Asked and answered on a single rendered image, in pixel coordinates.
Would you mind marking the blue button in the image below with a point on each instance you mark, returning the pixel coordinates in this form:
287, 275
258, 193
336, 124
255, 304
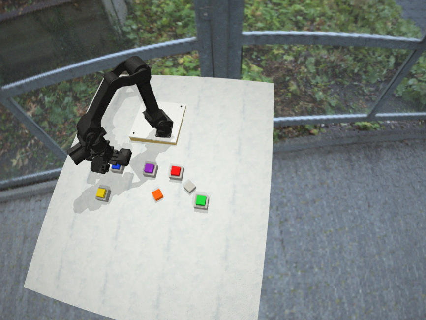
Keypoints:
119, 169

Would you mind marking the green button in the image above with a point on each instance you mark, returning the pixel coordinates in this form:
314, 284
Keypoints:
201, 201

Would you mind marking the red button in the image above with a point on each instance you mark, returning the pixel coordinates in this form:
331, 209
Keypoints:
176, 173

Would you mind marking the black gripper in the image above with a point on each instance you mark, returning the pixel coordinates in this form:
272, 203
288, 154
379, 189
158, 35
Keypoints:
121, 157

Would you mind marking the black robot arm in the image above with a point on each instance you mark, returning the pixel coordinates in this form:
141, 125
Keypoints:
90, 133

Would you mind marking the purple button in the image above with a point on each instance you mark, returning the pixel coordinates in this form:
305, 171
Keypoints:
150, 170

